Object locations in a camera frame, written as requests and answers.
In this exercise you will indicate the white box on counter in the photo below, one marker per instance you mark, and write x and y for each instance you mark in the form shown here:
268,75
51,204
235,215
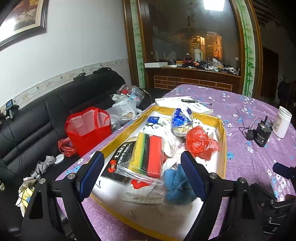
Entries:
155,64

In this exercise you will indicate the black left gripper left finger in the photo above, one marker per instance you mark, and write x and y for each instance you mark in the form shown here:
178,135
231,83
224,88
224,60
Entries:
42,220

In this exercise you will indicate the yellow cardboard box tray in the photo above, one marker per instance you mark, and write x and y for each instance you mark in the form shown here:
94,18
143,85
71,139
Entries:
164,221

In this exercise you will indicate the white notebook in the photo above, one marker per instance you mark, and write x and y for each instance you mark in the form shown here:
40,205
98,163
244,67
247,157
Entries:
175,102

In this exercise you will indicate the small camera on tripod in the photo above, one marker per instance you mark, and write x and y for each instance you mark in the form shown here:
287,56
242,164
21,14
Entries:
10,108

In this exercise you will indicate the yellow black red sponge pack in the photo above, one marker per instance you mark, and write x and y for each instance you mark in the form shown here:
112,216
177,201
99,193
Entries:
146,161

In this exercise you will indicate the silver pen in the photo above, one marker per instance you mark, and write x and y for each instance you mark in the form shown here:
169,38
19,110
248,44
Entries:
204,103

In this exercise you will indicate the blue towel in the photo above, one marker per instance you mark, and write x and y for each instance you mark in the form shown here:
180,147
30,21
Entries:
178,188

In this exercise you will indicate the wooden brick-pattern counter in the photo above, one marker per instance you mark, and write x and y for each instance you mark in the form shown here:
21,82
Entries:
169,78

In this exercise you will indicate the white plastic jar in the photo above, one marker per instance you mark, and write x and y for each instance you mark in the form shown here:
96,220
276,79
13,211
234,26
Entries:
281,122

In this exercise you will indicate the black pen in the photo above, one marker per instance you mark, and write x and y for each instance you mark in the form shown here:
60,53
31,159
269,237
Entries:
188,100

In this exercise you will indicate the black leather sofa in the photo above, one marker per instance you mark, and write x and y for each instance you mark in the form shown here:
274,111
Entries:
36,129

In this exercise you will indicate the black capacitor block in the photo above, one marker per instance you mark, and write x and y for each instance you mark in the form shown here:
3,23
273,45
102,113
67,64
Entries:
250,135

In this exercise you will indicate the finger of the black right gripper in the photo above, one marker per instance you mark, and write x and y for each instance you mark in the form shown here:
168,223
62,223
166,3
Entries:
284,171

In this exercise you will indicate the red tote bag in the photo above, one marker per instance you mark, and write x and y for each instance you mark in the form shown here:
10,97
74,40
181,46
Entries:
87,129

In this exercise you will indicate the crumpled grey cloth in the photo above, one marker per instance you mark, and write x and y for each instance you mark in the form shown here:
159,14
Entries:
41,167

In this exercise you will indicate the white kettle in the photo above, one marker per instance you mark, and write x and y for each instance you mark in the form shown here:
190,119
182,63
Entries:
198,55

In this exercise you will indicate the framed painting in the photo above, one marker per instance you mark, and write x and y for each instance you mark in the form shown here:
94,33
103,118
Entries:
21,20

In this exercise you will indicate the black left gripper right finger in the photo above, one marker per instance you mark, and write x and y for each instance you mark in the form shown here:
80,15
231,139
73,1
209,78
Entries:
241,220

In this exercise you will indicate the black electric motor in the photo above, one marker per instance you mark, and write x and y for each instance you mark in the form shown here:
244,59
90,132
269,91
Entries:
262,132

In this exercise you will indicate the white red printed plastic bag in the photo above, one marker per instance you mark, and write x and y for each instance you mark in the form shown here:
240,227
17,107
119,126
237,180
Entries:
144,193

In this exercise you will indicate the white plastic bag pile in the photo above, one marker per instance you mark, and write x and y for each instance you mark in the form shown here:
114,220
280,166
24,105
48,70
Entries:
127,99

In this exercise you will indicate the small red plastic bag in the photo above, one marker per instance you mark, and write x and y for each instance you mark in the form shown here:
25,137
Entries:
66,148

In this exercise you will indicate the blue white small carton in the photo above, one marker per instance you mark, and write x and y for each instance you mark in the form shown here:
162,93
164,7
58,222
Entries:
152,120

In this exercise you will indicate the blue white snack packet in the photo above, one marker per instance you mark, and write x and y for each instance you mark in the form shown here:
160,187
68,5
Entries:
181,121

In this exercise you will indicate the black snack bag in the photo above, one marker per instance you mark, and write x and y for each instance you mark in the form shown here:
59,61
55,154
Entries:
121,155

